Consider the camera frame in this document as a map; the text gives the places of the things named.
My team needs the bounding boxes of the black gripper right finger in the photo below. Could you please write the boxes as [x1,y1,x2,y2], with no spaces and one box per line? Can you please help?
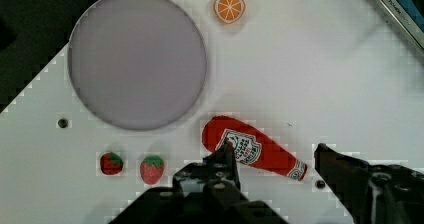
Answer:
[314,143,424,224]

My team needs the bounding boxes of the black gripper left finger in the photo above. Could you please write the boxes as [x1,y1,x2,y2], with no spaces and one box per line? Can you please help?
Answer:
[109,144,287,224]

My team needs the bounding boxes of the red plush ketchup bottle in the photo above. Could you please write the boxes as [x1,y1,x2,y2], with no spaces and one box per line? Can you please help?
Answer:
[202,116,308,181]

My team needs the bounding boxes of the pink red strawberry toy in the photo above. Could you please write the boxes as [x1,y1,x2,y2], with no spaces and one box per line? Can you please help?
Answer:
[140,155,165,185]

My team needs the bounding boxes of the grey round plate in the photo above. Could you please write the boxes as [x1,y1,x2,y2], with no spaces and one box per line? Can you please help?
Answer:
[68,0,208,131]

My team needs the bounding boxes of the orange slice toy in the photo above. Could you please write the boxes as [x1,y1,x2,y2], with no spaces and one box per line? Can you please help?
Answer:
[213,0,246,24]

